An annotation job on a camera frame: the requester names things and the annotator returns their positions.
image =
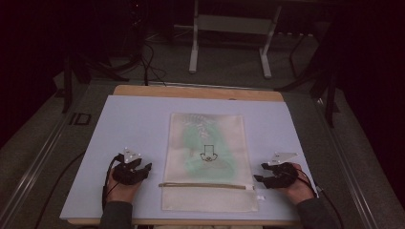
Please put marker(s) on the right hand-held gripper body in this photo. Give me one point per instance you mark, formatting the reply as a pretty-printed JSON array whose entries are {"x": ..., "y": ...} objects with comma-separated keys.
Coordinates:
[{"x": 281, "y": 176}]

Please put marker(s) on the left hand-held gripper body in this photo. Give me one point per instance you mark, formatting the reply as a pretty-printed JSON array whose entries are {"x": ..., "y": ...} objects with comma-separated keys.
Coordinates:
[{"x": 126, "y": 173}]

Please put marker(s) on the translucent zipper pouch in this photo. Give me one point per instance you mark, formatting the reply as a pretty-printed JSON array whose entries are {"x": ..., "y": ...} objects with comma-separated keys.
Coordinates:
[{"x": 208, "y": 149}]

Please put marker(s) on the person's left hand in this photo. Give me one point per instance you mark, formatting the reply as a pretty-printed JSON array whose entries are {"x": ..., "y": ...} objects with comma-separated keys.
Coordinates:
[{"x": 122, "y": 191}]

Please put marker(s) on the light blue table mat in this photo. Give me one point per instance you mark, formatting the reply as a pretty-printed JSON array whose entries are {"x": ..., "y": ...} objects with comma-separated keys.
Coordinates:
[{"x": 137, "y": 127}]

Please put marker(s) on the wooden table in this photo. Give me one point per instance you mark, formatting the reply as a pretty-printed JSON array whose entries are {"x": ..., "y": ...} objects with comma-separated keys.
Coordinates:
[{"x": 197, "y": 92}]

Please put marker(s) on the black metal stand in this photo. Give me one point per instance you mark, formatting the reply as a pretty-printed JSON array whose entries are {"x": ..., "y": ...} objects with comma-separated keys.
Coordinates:
[
  {"x": 81, "y": 68},
  {"x": 328, "y": 82}
]

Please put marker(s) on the white metal stand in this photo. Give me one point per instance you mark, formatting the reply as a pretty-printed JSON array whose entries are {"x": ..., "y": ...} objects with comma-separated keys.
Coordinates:
[{"x": 232, "y": 24}]

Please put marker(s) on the metal floor rail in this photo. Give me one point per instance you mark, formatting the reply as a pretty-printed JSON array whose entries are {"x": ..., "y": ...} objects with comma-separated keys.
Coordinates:
[
  {"x": 347, "y": 165},
  {"x": 35, "y": 168}
]

